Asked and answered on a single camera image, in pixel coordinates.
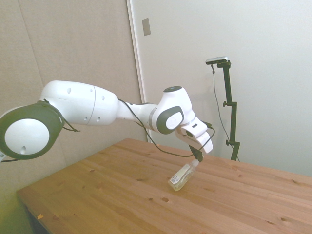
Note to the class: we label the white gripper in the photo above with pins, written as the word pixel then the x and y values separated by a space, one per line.
pixel 204 143

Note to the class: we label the clear sanitizer pump bottle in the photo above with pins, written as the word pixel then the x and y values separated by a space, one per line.
pixel 181 178

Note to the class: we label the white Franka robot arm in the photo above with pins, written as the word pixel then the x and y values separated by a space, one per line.
pixel 73 104

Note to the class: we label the small orange scrap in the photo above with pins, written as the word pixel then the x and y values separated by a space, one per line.
pixel 40 216

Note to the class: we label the black camera stand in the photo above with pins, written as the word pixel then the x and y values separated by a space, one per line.
pixel 233 122

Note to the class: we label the grey stereo camera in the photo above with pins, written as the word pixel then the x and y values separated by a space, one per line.
pixel 217 60

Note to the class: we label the white door frame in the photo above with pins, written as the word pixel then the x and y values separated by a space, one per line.
pixel 135 48

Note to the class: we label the grey wall plate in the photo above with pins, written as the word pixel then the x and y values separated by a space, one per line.
pixel 146 26

